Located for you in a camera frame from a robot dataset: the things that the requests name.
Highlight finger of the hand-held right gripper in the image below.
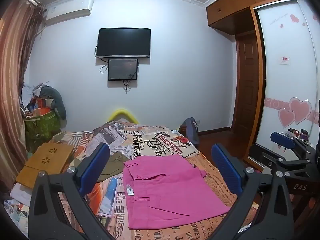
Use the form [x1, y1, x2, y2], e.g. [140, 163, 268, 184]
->
[247, 143, 312, 178]
[270, 131, 316, 157]

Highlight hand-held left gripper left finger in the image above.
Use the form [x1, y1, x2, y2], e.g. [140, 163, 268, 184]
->
[27, 142, 118, 240]

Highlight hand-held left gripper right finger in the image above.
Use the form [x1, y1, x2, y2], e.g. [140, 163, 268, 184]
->
[211, 143, 295, 240]

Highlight pink pants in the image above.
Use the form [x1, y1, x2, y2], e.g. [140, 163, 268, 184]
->
[123, 154, 231, 230]

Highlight olive green pants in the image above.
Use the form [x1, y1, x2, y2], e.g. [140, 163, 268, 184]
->
[96, 152, 130, 183]

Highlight grey backpack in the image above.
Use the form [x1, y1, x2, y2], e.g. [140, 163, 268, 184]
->
[179, 117, 200, 148]

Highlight wooden folding lap table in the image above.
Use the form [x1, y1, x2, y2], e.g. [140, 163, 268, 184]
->
[16, 142, 75, 189]

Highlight yellow bed end board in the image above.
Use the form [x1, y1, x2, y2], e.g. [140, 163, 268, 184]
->
[108, 109, 139, 125]

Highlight newspaper print bed sheet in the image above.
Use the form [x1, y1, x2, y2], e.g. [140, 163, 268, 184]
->
[4, 121, 260, 240]

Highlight brown wooden door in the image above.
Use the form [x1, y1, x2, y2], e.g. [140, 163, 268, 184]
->
[235, 30, 261, 133]

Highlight white paper note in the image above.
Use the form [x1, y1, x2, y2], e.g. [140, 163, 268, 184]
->
[277, 55, 292, 66]

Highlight pile of papers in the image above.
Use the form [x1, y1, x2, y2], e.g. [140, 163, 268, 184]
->
[4, 197, 30, 238]

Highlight pale blue crumpled clothes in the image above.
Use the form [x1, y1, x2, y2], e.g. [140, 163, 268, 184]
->
[21, 81, 50, 113]

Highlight brown striped curtain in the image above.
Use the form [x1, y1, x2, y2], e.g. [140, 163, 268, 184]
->
[0, 0, 47, 180]

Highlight wooden overhead cabinet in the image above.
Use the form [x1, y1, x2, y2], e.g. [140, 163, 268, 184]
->
[205, 0, 320, 28]

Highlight white air conditioner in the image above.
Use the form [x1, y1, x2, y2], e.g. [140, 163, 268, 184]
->
[44, 0, 94, 26]

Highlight pink heart wall sticker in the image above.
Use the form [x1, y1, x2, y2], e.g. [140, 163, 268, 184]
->
[278, 96, 312, 128]

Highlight black monitor cable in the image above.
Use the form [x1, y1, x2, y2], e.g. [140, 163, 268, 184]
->
[122, 73, 138, 93]

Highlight black television cable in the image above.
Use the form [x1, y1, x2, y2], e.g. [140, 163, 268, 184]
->
[99, 58, 109, 74]

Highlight small black wall monitor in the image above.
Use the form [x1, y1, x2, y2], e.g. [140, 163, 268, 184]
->
[107, 58, 139, 81]

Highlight wall-mounted black television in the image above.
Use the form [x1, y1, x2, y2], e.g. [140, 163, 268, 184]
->
[96, 28, 151, 58]

